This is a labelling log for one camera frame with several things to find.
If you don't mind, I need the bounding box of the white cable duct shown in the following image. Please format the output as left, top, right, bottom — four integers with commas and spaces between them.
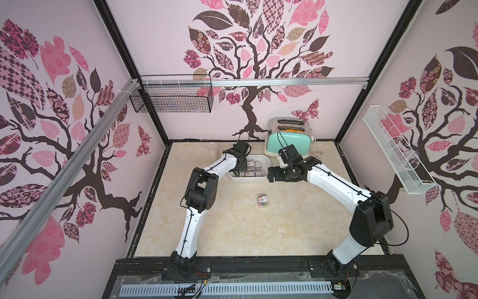
118, 281, 334, 299

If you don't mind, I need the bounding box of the aluminium rail back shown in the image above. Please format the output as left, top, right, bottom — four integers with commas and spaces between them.
142, 76, 369, 87

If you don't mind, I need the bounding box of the mint green toaster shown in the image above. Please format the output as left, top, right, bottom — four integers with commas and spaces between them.
264, 117, 314, 158

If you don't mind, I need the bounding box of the white wire basket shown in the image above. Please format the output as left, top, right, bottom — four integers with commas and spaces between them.
363, 105, 438, 195

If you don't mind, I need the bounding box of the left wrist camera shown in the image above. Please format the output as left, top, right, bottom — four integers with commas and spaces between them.
233, 140, 251, 156

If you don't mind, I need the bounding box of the aluminium rail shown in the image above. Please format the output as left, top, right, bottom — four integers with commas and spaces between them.
142, 76, 369, 87
1, 78, 139, 285

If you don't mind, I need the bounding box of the white plastic storage box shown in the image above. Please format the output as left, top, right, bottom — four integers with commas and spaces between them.
227, 154, 271, 183

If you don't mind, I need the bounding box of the black wire basket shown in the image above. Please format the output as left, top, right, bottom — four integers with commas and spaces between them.
129, 74, 214, 113

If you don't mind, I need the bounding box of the aluminium rail left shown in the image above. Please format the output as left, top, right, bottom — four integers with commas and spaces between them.
1, 78, 139, 285

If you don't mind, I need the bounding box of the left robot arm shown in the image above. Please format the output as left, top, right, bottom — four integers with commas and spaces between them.
171, 140, 251, 278

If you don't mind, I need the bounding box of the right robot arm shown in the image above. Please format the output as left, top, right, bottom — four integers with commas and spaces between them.
267, 145, 396, 277

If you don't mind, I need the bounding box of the black base frame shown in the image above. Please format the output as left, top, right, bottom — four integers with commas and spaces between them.
103, 255, 424, 299

